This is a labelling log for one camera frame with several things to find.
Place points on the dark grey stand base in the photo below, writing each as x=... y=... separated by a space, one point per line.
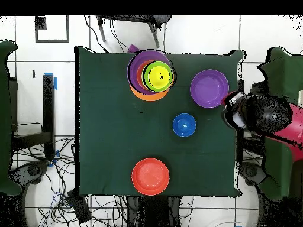
x=30 y=170
x=251 y=171

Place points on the small green plastic bowl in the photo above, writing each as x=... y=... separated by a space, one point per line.
x=144 y=78

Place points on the small purple object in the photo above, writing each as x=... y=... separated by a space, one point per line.
x=132 y=48

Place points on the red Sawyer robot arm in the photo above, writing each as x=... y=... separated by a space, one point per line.
x=267 y=113

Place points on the black stand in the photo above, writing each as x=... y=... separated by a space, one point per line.
x=48 y=106
x=246 y=144

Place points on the blue plastic bowl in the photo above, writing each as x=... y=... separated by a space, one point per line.
x=184 y=125

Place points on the grey chair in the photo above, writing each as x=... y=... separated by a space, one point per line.
x=163 y=19

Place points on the white box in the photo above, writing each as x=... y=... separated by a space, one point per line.
x=301 y=97

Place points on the purple plastic bowl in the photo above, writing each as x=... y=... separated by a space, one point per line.
x=209 y=88
x=132 y=68

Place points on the large red plastic bowl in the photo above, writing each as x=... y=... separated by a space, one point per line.
x=150 y=176

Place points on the dark green tablecloth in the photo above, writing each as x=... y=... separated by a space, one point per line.
x=106 y=118

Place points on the large orange plastic bowl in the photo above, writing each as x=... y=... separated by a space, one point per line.
x=148 y=98

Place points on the yellow plastic cup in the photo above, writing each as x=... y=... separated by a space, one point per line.
x=159 y=76

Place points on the small red plastic bowl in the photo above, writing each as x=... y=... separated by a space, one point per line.
x=139 y=75

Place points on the black power adapter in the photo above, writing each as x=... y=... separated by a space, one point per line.
x=79 y=205

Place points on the green-clothed side table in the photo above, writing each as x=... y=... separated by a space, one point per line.
x=281 y=71
x=4 y=118

